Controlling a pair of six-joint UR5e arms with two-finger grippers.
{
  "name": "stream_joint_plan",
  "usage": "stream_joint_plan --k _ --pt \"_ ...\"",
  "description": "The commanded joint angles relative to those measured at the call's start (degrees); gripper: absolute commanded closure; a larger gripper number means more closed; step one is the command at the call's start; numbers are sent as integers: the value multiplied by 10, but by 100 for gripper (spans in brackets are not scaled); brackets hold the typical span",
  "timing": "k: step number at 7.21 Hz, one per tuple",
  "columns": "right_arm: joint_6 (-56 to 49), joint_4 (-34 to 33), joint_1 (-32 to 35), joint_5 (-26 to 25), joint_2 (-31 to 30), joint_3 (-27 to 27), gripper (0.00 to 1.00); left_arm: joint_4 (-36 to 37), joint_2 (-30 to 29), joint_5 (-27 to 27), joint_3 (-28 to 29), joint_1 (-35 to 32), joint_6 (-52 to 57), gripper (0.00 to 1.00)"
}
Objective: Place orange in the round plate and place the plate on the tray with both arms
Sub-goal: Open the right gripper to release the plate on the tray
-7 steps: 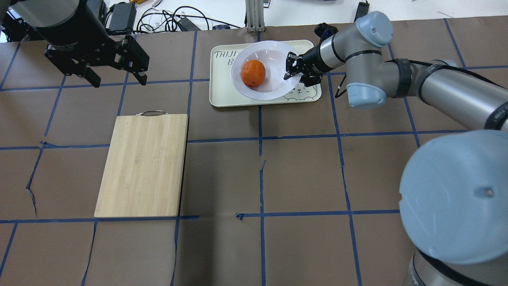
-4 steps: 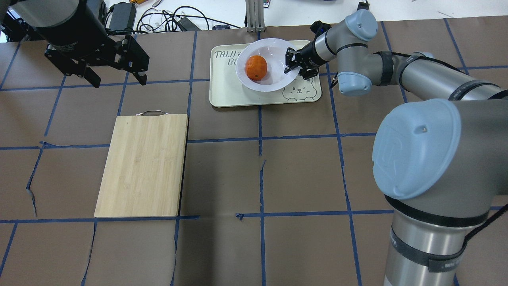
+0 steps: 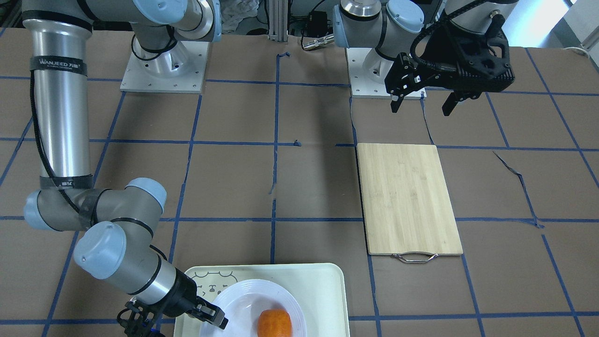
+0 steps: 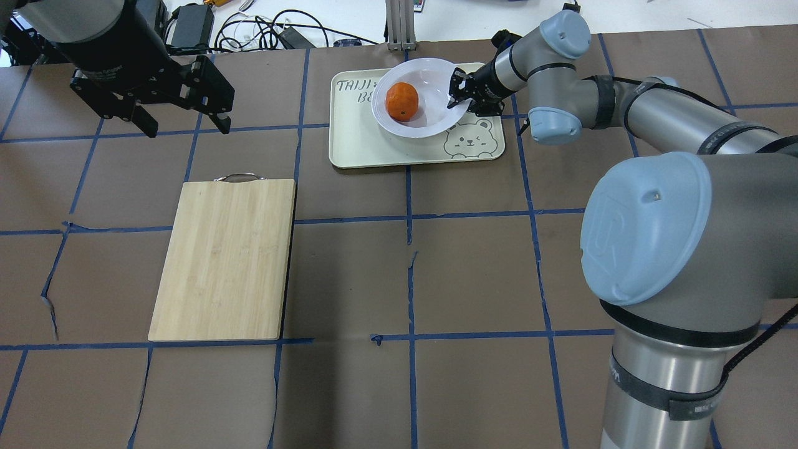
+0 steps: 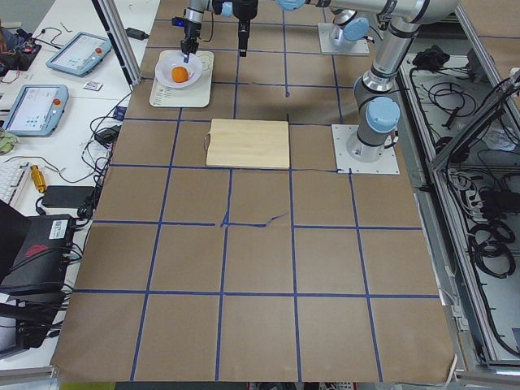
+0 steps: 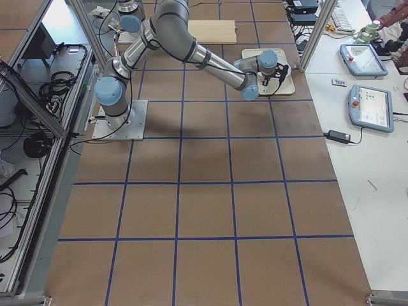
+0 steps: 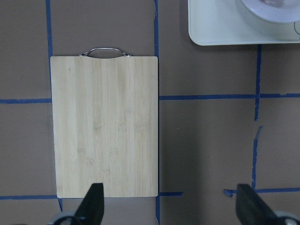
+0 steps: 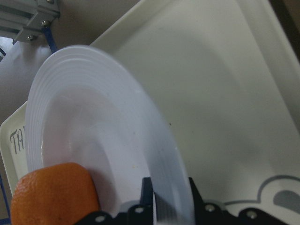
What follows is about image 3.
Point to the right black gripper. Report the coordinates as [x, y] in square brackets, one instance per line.
[185, 296]

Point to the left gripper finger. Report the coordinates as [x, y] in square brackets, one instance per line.
[455, 98]
[400, 80]

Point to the white round plate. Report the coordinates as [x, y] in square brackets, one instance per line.
[246, 302]

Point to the orange fruit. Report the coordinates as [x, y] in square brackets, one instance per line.
[274, 323]

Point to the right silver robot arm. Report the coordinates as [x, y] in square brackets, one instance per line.
[118, 225]

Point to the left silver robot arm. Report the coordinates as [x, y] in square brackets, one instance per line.
[391, 27]

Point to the cream bear tray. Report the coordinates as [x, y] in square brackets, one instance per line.
[319, 289]

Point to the bamboo cutting board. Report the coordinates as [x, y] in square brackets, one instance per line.
[406, 204]

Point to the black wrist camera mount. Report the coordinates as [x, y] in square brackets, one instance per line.
[454, 58]

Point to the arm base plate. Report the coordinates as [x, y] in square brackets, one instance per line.
[367, 71]
[180, 70]

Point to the aluminium frame post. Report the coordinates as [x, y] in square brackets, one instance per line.
[278, 17]

